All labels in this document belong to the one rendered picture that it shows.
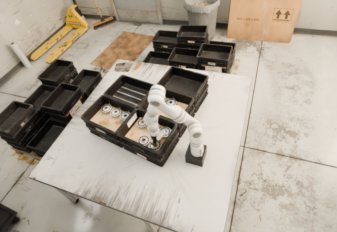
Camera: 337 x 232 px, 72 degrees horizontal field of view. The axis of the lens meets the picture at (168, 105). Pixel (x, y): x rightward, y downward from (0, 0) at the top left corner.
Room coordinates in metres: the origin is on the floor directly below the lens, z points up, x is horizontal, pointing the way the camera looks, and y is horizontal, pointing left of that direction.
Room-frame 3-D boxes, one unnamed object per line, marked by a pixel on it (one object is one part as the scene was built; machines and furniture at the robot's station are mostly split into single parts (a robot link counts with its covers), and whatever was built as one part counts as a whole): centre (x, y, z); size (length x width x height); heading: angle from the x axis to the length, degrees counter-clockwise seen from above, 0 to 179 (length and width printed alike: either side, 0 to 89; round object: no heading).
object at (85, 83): (2.43, 1.03, 0.31); 0.40 x 0.30 x 0.34; 152
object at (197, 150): (0.91, -0.15, 0.89); 0.09 x 0.09 x 0.17; 62
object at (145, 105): (1.35, 0.02, 0.87); 0.40 x 0.30 x 0.11; 52
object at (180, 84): (1.58, -0.17, 0.87); 0.40 x 0.30 x 0.11; 52
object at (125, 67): (2.25, 0.45, 0.71); 0.22 x 0.19 x 0.01; 62
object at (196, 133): (0.91, -0.15, 1.05); 0.09 x 0.09 x 0.17; 2
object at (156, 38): (3.10, -0.17, 0.31); 0.40 x 0.30 x 0.34; 62
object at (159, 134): (1.00, 0.12, 1.03); 0.11 x 0.09 x 0.06; 46
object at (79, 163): (1.36, 0.18, 0.35); 1.60 x 1.60 x 0.70; 62
